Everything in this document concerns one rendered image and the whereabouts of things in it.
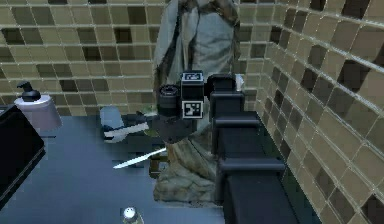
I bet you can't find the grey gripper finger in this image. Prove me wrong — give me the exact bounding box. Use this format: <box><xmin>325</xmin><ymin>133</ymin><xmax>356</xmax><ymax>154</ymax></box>
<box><xmin>103</xmin><ymin>122</ymin><xmax>150</xmax><ymax>143</ymax></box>
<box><xmin>101</xmin><ymin>113</ymin><xmax>148</xmax><ymax>133</ymax></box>

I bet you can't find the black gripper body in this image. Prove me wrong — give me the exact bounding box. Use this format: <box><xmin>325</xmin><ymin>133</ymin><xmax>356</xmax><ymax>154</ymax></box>
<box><xmin>144</xmin><ymin>84</ymin><xmax>196</xmax><ymax>145</ymax></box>

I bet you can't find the pale blue cup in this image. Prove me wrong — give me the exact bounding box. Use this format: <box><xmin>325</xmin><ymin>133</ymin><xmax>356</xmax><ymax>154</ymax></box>
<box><xmin>99</xmin><ymin>105</ymin><xmax>125</xmax><ymax>130</ymax></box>

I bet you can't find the small white object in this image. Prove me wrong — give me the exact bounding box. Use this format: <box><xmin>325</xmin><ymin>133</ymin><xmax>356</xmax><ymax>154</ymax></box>
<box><xmin>234</xmin><ymin>74</ymin><xmax>246</xmax><ymax>92</ymax></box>

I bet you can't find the silver top salt shaker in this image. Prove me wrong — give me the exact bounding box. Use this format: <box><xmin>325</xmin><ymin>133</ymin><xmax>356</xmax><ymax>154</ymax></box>
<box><xmin>121</xmin><ymin>206</ymin><xmax>145</xmax><ymax>224</ymax></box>

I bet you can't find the pink soap dispenser black pump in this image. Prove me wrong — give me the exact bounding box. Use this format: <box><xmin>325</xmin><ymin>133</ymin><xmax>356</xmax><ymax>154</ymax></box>
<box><xmin>13</xmin><ymin>80</ymin><xmax>63</xmax><ymax>132</ymax></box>

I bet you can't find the black box appliance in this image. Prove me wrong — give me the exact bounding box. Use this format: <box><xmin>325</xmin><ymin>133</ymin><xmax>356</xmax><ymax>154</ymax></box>
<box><xmin>0</xmin><ymin>104</ymin><xmax>47</xmax><ymax>210</ymax></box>

